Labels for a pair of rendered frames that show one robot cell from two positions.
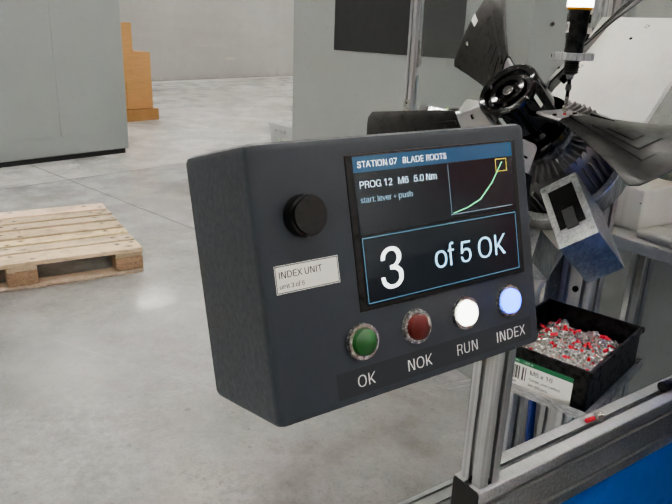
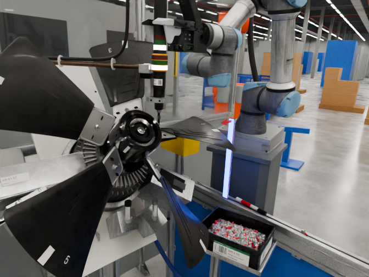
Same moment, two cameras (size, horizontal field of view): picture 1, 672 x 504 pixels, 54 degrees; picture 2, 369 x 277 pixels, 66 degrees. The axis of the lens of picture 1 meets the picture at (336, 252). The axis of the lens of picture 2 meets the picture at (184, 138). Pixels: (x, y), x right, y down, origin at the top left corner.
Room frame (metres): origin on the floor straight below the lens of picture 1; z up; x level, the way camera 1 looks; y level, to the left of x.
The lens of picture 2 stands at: (1.26, 0.40, 1.41)
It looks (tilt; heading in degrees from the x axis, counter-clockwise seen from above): 16 degrees down; 261
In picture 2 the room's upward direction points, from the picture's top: 2 degrees clockwise
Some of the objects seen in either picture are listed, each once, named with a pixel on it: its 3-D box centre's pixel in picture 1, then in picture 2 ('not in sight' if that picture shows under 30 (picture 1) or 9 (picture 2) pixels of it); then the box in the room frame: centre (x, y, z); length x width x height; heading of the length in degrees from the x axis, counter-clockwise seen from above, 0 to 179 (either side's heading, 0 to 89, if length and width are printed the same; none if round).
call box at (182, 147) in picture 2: not in sight; (179, 142); (1.08, -0.85, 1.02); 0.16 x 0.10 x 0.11; 124
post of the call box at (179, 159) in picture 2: not in sight; (179, 162); (1.08, -0.85, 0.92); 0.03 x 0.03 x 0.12; 34
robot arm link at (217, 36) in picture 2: not in sight; (207, 36); (1.05, -0.51, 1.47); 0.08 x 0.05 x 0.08; 125
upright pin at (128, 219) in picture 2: not in sight; (128, 211); (1.30, -0.31, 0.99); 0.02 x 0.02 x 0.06
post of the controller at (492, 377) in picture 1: (489, 400); not in sight; (0.61, -0.17, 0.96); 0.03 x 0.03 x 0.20; 34
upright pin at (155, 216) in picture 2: not in sight; (155, 209); (1.22, -0.36, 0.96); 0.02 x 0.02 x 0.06
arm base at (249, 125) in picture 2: not in sight; (251, 120); (0.74, -0.86, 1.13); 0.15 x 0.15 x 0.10
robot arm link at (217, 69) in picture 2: not in sight; (217, 69); (1.00, -0.57, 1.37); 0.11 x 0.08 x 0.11; 118
